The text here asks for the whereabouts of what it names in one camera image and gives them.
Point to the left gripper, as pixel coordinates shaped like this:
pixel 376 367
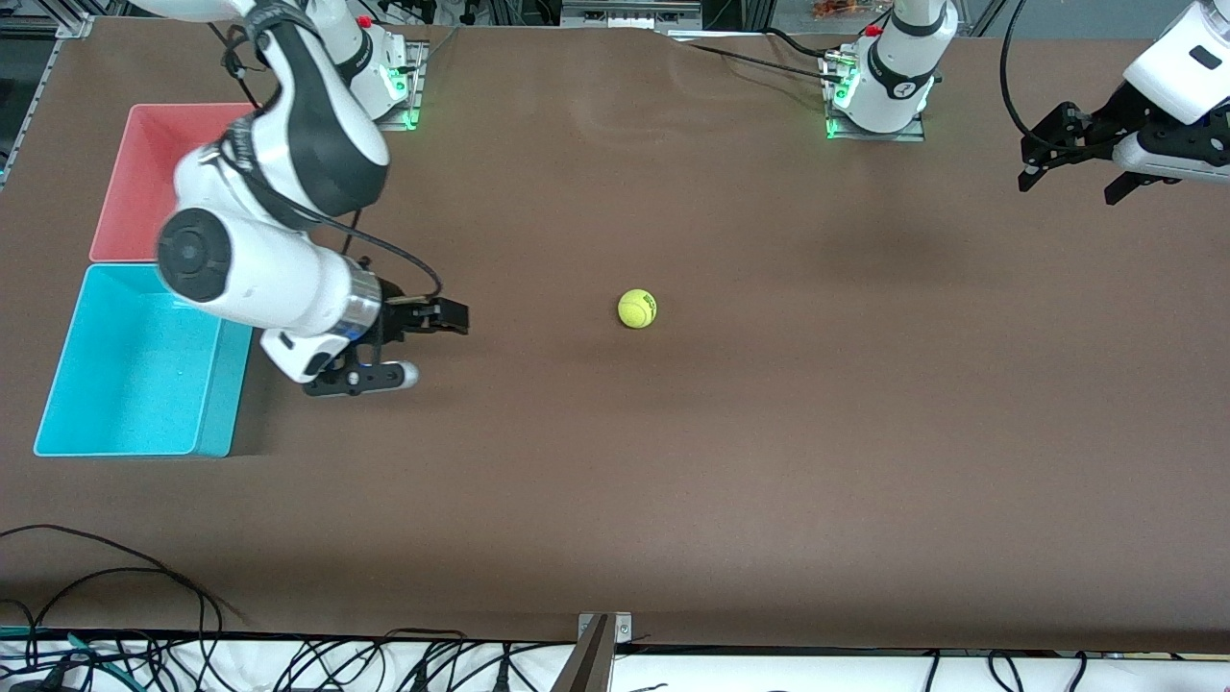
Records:
pixel 1098 129

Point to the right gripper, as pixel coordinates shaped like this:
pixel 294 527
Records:
pixel 396 318

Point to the yellow-green tennis ball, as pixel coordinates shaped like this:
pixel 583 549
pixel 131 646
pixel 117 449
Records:
pixel 637 308

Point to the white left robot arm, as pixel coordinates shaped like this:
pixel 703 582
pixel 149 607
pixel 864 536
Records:
pixel 898 72

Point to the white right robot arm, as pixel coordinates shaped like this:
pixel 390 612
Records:
pixel 250 269

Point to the blue plastic bin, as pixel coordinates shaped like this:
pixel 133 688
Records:
pixel 125 384

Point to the pink plastic bin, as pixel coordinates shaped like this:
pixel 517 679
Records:
pixel 135 173

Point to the orange object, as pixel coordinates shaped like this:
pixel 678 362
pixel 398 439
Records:
pixel 846 9

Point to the black plug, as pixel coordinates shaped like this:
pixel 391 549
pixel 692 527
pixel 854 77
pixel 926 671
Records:
pixel 504 673

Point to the grey metal box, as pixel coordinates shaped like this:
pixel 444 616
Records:
pixel 629 13

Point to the grey metal bar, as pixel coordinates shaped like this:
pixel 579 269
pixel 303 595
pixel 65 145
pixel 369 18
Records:
pixel 586 668

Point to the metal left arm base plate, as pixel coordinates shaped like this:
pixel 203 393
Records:
pixel 908 135

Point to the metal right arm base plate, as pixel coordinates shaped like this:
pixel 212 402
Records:
pixel 415 96

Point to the small metal table bracket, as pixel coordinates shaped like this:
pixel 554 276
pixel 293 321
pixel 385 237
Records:
pixel 623 630

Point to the aluminium frame rail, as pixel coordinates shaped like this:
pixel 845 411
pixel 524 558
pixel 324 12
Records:
pixel 38 82

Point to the aluminium corner bracket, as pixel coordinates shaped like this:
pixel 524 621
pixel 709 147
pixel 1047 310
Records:
pixel 75 25

